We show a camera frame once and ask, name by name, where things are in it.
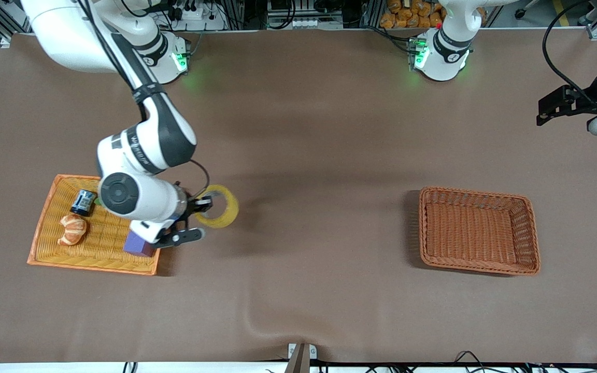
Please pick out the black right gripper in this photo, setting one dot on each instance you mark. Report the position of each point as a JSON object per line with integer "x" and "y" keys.
{"x": 191, "y": 205}

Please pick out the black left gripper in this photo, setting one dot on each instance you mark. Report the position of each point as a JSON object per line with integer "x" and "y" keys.
{"x": 581, "y": 101}

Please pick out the yellow clear tape roll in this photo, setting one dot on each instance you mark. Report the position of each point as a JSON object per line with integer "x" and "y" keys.
{"x": 231, "y": 207}

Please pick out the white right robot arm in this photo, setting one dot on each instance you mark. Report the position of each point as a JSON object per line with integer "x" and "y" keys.
{"x": 70, "y": 36}

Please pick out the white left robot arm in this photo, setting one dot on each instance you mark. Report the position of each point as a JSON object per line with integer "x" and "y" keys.
{"x": 441, "y": 62}

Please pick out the purple foam cube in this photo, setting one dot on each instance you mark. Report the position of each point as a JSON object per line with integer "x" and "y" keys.
{"x": 138, "y": 249}

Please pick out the small blue can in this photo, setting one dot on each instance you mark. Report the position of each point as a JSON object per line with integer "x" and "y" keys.
{"x": 83, "y": 203}

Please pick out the toy croissant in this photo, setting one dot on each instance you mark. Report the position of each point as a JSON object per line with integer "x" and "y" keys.
{"x": 73, "y": 228}

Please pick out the brown wicker basket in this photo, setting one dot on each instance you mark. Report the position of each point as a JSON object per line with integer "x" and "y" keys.
{"x": 474, "y": 233}

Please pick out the orange-rimmed yellow wicker tray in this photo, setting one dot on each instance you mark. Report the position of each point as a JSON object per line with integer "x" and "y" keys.
{"x": 50, "y": 248}

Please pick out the bag of orange snacks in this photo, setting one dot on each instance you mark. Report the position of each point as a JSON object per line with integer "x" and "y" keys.
{"x": 407, "y": 15}

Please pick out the grey metal table clamp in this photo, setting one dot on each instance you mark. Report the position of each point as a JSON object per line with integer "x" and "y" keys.
{"x": 301, "y": 360}

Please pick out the white power strip with plugs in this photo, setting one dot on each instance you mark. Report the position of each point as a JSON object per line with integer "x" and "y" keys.
{"x": 200, "y": 20}

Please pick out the black equipment box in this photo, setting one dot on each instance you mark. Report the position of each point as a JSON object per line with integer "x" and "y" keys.
{"x": 283, "y": 5}

